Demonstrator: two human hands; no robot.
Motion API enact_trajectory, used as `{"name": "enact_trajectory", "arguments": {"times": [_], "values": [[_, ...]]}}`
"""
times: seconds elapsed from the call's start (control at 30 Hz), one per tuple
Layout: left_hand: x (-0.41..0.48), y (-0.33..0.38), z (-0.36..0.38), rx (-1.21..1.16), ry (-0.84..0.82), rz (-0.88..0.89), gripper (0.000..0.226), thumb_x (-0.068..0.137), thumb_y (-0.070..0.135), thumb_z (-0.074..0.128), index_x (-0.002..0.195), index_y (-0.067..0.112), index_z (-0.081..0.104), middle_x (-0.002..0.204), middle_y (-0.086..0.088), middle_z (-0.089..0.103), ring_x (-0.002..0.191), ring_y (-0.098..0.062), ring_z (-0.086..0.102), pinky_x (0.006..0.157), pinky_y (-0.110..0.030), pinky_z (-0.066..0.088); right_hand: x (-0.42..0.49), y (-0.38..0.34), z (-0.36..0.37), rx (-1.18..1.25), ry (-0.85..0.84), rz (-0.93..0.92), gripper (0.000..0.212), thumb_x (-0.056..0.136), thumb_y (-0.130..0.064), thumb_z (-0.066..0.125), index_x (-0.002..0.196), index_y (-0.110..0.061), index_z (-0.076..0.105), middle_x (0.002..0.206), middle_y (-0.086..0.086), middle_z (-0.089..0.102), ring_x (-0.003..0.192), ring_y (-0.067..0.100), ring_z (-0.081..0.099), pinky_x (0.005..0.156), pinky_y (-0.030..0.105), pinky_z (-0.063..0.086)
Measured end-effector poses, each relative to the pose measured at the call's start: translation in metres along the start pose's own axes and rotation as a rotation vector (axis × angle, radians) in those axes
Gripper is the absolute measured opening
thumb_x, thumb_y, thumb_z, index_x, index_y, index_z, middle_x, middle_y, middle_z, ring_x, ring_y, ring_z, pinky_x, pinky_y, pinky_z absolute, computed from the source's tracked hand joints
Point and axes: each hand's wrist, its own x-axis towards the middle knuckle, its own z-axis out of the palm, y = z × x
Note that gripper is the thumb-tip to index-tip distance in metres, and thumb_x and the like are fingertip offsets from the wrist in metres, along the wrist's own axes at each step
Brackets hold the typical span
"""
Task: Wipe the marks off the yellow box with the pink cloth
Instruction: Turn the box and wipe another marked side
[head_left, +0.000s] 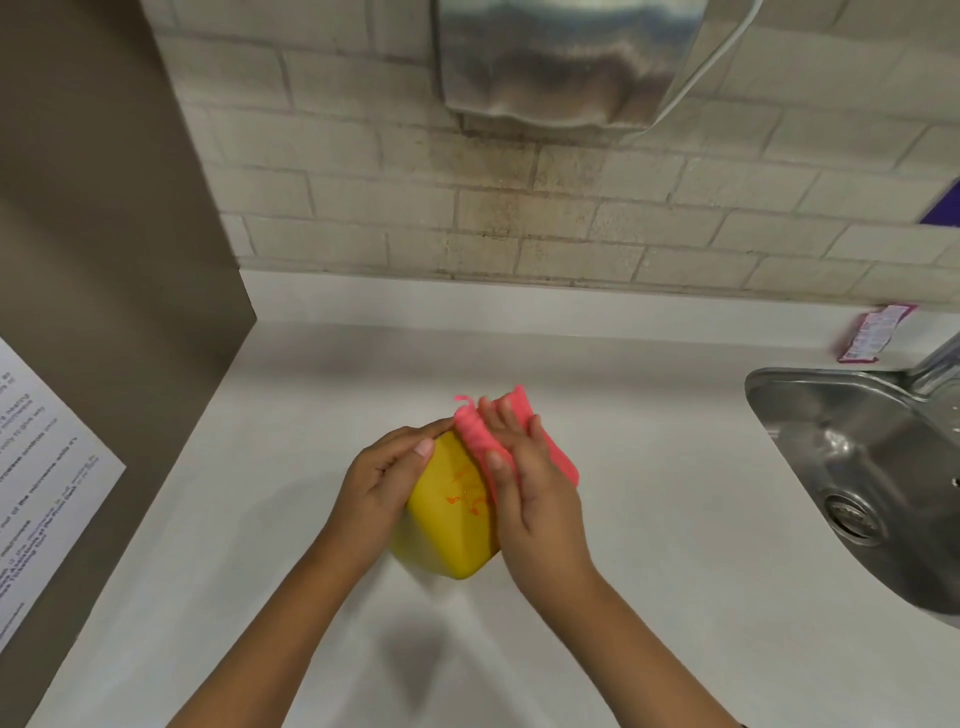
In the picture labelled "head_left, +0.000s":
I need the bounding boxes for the steel wall dispenser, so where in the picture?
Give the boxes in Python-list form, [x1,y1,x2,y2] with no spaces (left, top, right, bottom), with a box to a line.
[429,0,765,136]

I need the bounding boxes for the person's left hand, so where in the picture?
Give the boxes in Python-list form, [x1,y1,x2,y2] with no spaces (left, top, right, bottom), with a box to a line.
[330,417,456,557]

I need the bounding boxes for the stainless steel sink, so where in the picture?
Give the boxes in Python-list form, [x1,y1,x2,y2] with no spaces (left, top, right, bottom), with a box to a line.
[744,366,960,630]

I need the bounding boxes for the pink white packet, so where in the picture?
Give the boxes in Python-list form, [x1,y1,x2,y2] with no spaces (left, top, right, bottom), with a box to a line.
[839,303,919,366]

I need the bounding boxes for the person's right hand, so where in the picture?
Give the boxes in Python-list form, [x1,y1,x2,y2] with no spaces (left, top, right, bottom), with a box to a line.
[477,396,597,594]

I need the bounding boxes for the person's left forearm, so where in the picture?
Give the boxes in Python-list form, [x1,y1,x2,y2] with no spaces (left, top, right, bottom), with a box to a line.
[165,525,387,728]

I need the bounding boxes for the person's right forearm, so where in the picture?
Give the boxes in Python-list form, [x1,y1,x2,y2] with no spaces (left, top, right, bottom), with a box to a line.
[521,562,751,728]

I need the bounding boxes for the white printed paper notice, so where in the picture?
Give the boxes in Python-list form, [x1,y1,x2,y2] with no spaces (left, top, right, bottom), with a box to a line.
[0,337,127,655]

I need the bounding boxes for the brown cabinet side panel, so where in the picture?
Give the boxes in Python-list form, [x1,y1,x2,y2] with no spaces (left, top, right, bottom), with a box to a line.
[0,0,258,728]

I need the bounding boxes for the yellow plastic container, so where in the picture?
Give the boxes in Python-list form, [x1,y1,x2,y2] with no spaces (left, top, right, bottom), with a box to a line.
[388,429,502,582]

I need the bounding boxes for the chrome faucet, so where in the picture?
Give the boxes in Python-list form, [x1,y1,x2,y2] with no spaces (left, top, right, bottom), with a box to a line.
[903,330,960,399]

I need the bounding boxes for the purple wall sign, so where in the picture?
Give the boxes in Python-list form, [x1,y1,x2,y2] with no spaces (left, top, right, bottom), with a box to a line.
[919,178,960,228]

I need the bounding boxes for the pink cleaning cloth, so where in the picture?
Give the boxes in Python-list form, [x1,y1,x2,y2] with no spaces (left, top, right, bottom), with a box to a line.
[452,385,581,511]

